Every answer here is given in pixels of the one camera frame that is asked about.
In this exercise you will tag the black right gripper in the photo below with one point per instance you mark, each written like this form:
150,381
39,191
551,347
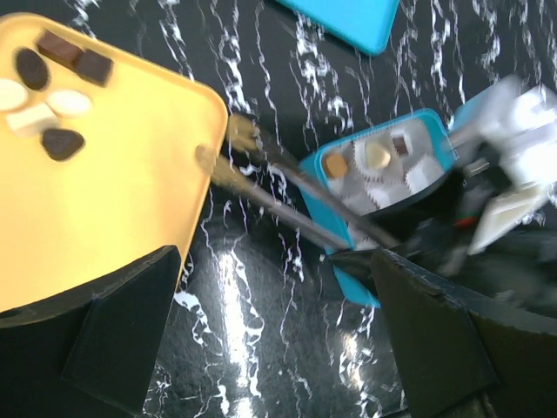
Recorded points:
435,230

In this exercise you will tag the teal tin lid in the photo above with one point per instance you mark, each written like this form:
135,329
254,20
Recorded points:
364,24

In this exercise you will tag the round brown chocolate piece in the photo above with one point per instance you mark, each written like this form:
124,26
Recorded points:
335,165

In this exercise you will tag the cream heart chocolate piece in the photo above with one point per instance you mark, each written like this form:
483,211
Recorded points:
377,156

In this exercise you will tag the orange plastic tray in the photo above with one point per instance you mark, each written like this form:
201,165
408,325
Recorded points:
133,187

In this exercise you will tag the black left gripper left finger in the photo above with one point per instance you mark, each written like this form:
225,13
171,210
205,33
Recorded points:
89,351

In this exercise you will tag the teal tin box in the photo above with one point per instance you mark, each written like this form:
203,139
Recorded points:
384,203

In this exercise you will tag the white paper cup liner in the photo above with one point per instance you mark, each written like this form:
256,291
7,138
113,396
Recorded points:
393,172

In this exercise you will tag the white square chocolate piece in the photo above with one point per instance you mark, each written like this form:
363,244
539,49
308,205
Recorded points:
32,120

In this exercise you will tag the white oval chocolate piece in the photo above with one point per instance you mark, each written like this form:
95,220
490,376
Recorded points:
13,95
68,103

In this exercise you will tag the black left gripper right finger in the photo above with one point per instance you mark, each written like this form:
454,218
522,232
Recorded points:
460,353

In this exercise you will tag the dark triangular chocolate piece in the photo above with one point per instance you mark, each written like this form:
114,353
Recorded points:
61,144

